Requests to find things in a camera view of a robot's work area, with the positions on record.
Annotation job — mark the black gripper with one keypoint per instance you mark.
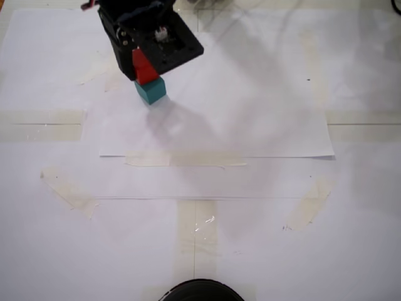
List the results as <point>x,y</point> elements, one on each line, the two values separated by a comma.
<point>126,59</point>

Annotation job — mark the red wooden cube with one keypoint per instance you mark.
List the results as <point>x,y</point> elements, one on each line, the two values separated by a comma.
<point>144,70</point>

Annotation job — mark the teal blue wooden cube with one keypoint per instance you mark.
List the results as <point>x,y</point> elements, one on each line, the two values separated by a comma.
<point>152,92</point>

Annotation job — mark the small white paper sheet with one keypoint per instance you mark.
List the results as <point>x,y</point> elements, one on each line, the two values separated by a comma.
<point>219,138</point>

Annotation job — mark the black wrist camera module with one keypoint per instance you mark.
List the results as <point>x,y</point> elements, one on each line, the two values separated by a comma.
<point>175,47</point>

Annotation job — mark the black round camera base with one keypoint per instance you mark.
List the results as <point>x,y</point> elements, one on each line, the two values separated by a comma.
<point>202,291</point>

